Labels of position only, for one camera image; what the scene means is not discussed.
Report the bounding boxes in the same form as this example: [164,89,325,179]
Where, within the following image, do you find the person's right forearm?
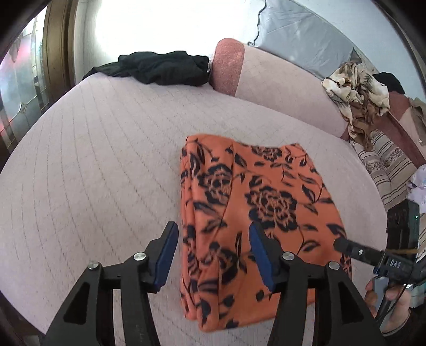
[381,307,426,338]

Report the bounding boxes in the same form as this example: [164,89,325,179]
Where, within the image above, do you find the person's right hand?
[364,278,413,334]

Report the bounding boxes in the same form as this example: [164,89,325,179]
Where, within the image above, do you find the grey sheet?
[246,0,362,81]

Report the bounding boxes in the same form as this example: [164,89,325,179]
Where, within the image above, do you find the black garment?
[83,51,210,87]

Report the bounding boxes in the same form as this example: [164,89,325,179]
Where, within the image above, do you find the small black cloth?
[372,71,406,96]

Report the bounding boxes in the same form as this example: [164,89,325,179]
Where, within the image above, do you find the pink quilted sofa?
[0,38,394,335]

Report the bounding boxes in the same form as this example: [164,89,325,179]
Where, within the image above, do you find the orange floral garment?
[180,134,353,332]

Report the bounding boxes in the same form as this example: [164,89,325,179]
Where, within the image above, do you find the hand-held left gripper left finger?
[43,221,179,346]

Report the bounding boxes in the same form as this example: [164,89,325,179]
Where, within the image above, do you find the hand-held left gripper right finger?
[249,221,384,346]

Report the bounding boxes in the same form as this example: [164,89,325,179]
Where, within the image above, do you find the striped cloth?
[349,130,421,211]

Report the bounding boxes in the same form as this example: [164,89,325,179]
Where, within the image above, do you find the stained glass door panel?
[0,15,54,154]

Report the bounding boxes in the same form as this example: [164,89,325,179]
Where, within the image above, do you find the wooden door frame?
[43,0,79,104]

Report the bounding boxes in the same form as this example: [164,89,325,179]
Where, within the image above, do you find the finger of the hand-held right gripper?
[333,237,384,267]

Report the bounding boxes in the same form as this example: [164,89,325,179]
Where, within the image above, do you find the beige patterned cloth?
[321,61,391,152]

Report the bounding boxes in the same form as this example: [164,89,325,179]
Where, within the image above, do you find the pale floral cloth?
[408,171,426,204]

